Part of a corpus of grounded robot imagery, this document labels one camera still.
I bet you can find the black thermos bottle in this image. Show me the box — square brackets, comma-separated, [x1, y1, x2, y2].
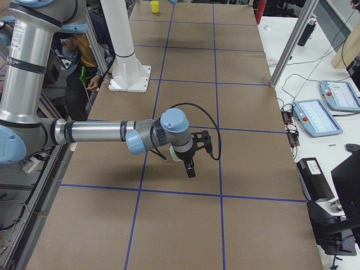
[297, 18, 317, 46]

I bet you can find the green plastic cup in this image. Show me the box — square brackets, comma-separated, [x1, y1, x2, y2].
[169, 146, 182, 163]

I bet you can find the black box device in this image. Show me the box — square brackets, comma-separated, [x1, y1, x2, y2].
[296, 157, 335, 203]

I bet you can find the seated person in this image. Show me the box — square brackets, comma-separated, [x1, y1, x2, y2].
[54, 32, 102, 121]

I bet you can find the black computer mouse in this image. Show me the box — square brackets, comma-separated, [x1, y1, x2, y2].
[345, 143, 360, 153]

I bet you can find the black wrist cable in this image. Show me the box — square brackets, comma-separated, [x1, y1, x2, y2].
[165, 102, 222, 161]

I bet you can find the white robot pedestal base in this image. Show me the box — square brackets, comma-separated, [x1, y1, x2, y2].
[101, 0, 151, 93]

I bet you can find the far teach pendant tablet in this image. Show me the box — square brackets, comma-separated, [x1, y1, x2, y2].
[320, 80, 359, 113]

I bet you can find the aluminium frame post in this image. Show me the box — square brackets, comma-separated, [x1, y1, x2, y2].
[268, 0, 319, 88]

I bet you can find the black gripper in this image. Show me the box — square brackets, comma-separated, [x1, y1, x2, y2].
[176, 142, 196, 178]

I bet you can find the teach pendant tablet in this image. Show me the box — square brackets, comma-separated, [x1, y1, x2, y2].
[293, 99, 343, 138]
[320, 80, 359, 113]

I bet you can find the yellow plastic cup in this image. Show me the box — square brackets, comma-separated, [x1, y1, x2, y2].
[150, 1, 159, 14]

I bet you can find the near teach pendant tablet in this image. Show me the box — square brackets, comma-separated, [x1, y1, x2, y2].
[293, 99, 343, 138]

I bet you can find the black computer monitor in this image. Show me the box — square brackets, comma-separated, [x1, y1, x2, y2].
[331, 150, 359, 218]

